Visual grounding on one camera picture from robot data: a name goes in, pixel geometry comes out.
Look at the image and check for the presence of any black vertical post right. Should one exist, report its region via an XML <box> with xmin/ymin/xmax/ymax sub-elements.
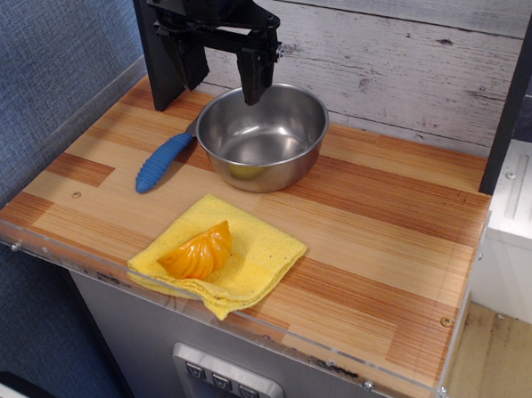
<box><xmin>479</xmin><ymin>13</ymin><xmax>532</xmax><ymax>195</ymax></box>

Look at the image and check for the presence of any yellow folded cloth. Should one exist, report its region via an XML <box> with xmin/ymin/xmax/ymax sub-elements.
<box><xmin>127</xmin><ymin>194</ymin><xmax>307</xmax><ymax>320</ymax></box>

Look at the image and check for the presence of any grey toy fridge cabinet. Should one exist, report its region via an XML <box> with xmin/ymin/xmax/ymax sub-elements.
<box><xmin>68</xmin><ymin>252</ymin><xmax>402</xmax><ymax>398</ymax></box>

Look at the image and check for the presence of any orange plastic toy food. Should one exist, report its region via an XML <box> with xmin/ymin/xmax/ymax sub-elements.
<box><xmin>157</xmin><ymin>221</ymin><xmax>233</xmax><ymax>280</ymax></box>

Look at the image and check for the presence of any stainless steel bowl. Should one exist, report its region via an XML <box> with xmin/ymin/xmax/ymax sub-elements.
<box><xmin>195</xmin><ymin>84</ymin><xmax>330</xmax><ymax>193</ymax></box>

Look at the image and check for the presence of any silver dispenser button panel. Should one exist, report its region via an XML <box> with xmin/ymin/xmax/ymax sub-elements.
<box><xmin>172</xmin><ymin>343</ymin><xmax>284</xmax><ymax>398</ymax></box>

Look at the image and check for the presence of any white toy sink counter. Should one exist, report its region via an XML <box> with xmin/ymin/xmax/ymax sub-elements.
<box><xmin>470</xmin><ymin>140</ymin><xmax>532</xmax><ymax>324</ymax></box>

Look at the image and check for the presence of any black vertical post left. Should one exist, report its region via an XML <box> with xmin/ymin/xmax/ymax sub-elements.
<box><xmin>133</xmin><ymin>0</ymin><xmax>185</xmax><ymax>112</ymax></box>

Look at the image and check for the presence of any clear acrylic table guard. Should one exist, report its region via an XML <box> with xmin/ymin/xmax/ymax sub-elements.
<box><xmin>0</xmin><ymin>53</ymin><xmax>489</xmax><ymax>398</ymax></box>

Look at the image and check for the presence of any blue handled utensil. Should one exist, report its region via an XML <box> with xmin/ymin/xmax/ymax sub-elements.
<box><xmin>135</xmin><ymin>119</ymin><xmax>197</xmax><ymax>194</ymax></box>

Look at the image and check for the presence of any black vertical post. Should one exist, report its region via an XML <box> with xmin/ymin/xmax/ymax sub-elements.
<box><xmin>133</xmin><ymin>0</ymin><xmax>185</xmax><ymax>112</ymax></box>
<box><xmin>479</xmin><ymin>13</ymin><xmax>532</xmax><ymax>195</ymax></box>

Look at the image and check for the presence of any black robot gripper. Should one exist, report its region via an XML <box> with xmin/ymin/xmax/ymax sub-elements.
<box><xmin>147</xmin><ymin>0</ymin><xmax>280</xmax><ymax>105</ymax></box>

